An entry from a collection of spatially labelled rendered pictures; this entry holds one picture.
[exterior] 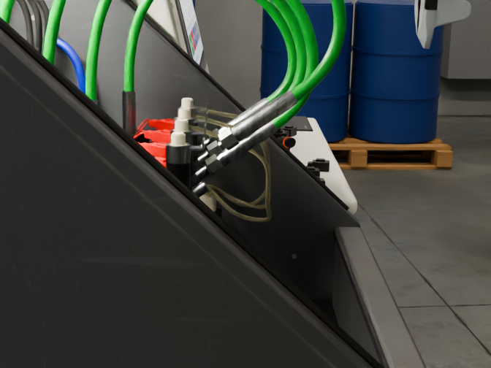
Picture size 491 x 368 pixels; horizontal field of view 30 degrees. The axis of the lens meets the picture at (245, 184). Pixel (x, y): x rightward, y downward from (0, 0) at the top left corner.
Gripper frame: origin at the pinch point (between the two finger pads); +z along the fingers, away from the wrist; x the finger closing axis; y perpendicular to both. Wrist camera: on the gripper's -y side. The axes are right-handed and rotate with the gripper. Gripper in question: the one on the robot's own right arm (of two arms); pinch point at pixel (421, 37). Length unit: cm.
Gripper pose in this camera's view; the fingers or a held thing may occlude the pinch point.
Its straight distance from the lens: 115.3
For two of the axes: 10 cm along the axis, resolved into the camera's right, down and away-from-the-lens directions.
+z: -0.2, 9.7, 2.5
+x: -0.2, -2.5, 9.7
